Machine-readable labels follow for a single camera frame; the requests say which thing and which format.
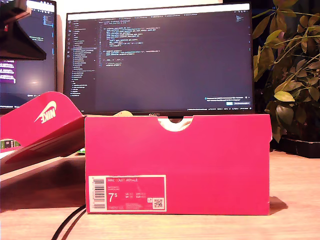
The computer monitor with purple window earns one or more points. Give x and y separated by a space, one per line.
37 75

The red Nike shoebox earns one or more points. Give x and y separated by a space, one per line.
187 162

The green patterned box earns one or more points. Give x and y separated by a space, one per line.
10 143

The large Huawei computer monitor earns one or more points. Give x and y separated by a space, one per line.
162 62

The green leafy plant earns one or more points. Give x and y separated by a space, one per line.
287 75

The pale yellow round object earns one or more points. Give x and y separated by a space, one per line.
122 113

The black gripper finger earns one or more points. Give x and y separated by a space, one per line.
20 45

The black plant tray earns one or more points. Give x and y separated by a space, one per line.
295 147

